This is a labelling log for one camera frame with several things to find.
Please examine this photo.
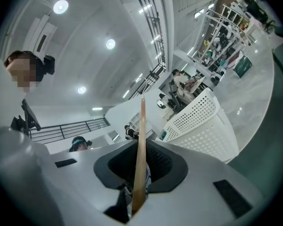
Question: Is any black stair railing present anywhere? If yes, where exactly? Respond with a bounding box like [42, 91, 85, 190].
[128, 0, 167, 101]

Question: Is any wooden clothes hanger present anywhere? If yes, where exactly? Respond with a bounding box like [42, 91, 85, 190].
[131, 77, 149, 219]

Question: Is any white storage rack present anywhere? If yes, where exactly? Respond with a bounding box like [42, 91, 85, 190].
[187, 3, 253, 69]

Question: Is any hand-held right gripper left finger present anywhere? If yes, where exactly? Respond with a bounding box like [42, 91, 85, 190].
[0, 126, 140, 226]

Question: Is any black office chair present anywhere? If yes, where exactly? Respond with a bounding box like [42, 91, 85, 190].
[246, 0, 276, 31]

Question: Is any red book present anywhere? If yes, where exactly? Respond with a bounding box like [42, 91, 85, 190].
[226, 50, 243, 68]

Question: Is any black balcony railing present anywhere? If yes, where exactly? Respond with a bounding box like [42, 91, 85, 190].
[29, 117, 109, 144]

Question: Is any white plastic basket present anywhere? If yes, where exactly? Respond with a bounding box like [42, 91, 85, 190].
[163, 87, 240, 164]

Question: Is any grey marble table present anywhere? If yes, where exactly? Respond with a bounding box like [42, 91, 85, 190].
[212, 35, 283, 166]

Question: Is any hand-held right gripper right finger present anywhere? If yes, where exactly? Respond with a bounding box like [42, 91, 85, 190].
[131, 139, 271, 226]

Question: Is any black head-mounted camera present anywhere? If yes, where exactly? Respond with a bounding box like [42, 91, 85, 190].
[43, 54, 56, 76]

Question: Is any green tissue box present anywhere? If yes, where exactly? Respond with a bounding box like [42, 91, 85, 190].
[232, 51, 253, 79]

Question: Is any person's face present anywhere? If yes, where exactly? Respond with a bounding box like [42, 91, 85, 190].
[4, 51, 42, 94]

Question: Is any black monitor on stand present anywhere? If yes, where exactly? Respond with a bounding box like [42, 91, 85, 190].
[10, 98, 41, 137]

